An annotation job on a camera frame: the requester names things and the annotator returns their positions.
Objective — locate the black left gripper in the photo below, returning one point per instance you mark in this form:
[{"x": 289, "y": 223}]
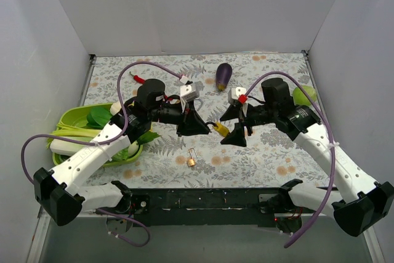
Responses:
[{"x": 185, "y": 118}]

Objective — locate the red chili pepper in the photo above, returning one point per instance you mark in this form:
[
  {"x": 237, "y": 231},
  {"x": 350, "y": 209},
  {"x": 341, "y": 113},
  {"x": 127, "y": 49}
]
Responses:
[{"x": 137, "y": 79}]

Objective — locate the small brass padlock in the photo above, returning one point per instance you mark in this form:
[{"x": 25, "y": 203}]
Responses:
[{"x": 193, "y": 156}]

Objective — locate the green bok choy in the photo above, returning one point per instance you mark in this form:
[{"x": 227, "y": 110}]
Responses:
[{"x": 82, "y": 124}]

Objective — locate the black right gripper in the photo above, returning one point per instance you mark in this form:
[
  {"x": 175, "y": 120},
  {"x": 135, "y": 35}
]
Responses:
[{"x": 243, "y": 119}]

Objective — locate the green lettuce leaf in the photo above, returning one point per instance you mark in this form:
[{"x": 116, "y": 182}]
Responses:
[{"x": 147, "y": 138}]

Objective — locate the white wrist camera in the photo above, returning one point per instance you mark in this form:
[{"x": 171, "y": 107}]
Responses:
[
  {"x": 189, "y": 92},
  {"x": 234, "y": 93}
]

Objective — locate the purple eggplant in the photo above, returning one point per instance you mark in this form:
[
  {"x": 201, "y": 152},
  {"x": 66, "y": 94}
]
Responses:
[{"x": 222, "y": 77}]

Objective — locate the yellow padlock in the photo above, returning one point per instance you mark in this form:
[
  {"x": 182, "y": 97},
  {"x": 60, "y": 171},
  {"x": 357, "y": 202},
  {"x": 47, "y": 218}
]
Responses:
[{"x": 219, "y": 128}]

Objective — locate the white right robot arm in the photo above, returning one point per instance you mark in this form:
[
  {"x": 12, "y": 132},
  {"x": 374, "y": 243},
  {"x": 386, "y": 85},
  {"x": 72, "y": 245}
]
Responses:
[{"x": 359, "y": 200}]

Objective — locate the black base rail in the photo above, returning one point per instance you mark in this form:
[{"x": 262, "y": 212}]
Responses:
[{"x": 205, "y": 206}]

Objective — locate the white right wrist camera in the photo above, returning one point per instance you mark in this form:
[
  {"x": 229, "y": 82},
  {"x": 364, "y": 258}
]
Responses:
[{"x": 234, "y": 93}]

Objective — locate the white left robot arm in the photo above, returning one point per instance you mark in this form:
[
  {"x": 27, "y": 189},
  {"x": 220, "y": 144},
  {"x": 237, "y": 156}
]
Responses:
[{"x": 61, "y": 192}]

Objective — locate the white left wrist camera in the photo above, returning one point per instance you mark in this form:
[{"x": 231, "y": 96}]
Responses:
[{"x": 189, "y": 92}]

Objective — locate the large brass padlock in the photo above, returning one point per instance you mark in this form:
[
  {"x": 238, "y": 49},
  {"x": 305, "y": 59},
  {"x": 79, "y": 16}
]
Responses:
[{"x": 198, "y": 104}]

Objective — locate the green tray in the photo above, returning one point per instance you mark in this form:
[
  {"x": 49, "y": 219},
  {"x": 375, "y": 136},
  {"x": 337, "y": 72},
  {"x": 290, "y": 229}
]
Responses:
[{"x": 58, "y": 159}]

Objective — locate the aluminium frame rail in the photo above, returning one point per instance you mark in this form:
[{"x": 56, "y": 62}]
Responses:
[{"x": 373, "y": 246}]

